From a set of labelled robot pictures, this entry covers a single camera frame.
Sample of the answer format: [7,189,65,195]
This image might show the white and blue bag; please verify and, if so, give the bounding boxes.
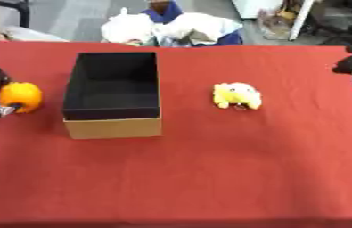
[99,0,246,48]

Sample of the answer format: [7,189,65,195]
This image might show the white cabinet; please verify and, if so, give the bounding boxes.
[230,0,290,20]

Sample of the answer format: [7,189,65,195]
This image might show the tan cardboard box black inside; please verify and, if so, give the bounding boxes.
[60,52,163,140]

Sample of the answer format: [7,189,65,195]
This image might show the black office chair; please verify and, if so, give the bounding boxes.
[305,0,352,46]

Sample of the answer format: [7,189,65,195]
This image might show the orange toy fruit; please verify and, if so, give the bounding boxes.
[0,82,45,114]

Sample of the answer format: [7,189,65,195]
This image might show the yellow soft toy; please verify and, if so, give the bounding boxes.
[211,82,265,111]

